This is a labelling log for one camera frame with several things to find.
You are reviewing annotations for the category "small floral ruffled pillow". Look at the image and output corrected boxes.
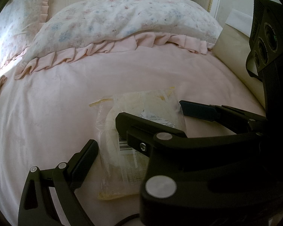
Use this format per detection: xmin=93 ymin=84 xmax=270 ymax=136
xmin=0 ymin=0 xmax=49 ymax=68

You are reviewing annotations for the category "clear bag of cotton pads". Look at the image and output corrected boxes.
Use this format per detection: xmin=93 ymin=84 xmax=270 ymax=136
xmin=89 ymin=87 xmax=186 ymax=201

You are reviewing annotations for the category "large floral ruffled pillow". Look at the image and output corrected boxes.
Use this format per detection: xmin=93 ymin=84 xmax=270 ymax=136
xmin=14 ymin=0 xmax=222 ymax=80

